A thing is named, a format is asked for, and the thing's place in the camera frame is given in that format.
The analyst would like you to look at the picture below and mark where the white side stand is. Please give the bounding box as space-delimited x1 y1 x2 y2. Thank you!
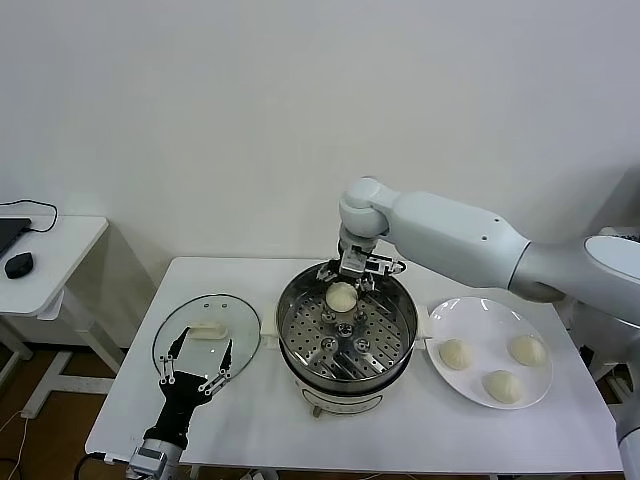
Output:
589 227 640 416

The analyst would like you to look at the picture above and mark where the black computer mouse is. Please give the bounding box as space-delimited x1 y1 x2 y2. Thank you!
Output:
4 252 36 280

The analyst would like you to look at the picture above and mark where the stainless steel steamer pot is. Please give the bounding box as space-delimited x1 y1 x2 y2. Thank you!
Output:
259 299 432 420

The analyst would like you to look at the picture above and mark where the black laptop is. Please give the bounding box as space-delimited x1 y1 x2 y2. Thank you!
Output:
0 218 33 257

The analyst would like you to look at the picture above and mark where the white side table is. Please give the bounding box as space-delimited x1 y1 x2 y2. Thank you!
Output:
0 215 126 421

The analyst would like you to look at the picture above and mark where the round glass lid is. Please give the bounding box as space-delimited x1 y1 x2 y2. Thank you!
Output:
152 294 262 389

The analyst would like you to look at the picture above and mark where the white round plate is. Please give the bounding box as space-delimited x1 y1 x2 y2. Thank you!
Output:
427 297 555 411

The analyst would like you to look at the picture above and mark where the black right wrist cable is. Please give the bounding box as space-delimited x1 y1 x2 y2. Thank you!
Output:
370 253 407 276

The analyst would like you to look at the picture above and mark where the perforated steel steamer basket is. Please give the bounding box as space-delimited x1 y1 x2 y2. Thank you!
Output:
276 260 419 396

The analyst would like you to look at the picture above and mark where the white steamed baozi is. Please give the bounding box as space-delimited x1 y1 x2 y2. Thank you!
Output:
481 369 524 405
507 334 546 367
438 339 474 372
325 281 359 314

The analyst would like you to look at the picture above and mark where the black laptop cable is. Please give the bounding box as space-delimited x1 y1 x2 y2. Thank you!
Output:
0 200 59 235

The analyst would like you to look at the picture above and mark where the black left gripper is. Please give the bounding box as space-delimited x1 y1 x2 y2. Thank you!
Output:
143 326 235 448

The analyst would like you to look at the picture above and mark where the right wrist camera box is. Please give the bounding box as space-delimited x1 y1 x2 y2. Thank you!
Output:
342 245 397 277

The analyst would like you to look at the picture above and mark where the thin white cable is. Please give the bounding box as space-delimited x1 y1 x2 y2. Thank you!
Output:
0 407 32 474

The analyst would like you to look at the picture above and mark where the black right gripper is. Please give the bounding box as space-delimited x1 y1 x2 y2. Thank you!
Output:
316 238 377 293

